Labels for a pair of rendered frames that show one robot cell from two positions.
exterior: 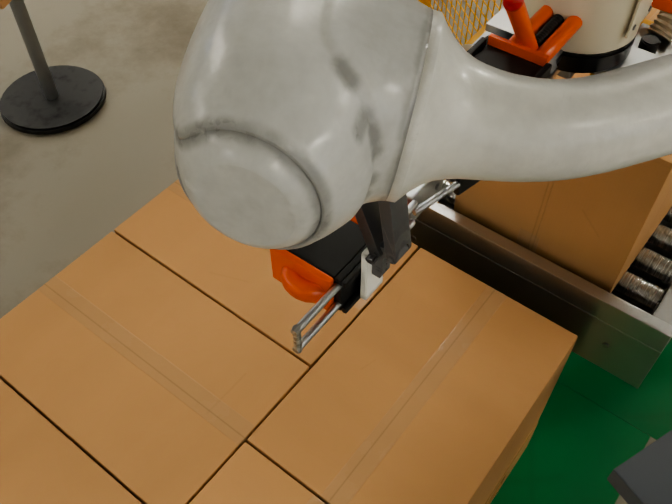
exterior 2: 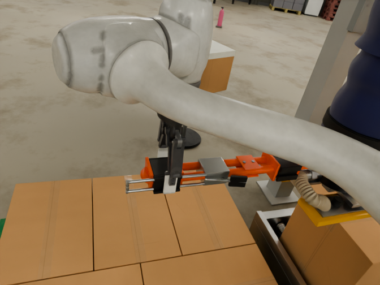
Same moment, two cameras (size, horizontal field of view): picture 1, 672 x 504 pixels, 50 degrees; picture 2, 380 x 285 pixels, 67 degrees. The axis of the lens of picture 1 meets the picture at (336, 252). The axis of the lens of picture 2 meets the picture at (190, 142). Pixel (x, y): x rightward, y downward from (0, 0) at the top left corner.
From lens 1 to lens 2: 0.33 m
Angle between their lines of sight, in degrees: 28
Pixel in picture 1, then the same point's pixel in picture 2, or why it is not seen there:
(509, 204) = (300, 247)
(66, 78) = (191, 133)
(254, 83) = (74, 24)
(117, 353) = (127, 207)
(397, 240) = (173, 168)
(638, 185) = (354, 266)
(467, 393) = not seen: outside the picture
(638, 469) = not seen: outside the picture
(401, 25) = (134, 35)
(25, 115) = not seen: hidden behind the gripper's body
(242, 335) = (168, 229)
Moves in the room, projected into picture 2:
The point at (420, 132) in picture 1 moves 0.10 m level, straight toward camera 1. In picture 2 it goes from (117, 65) to (39, 78)
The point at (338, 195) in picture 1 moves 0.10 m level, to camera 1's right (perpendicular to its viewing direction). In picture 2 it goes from (76, 65) to (130, 92)
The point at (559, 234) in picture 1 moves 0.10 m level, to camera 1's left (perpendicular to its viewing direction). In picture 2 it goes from (315, 272) to (293, 259)
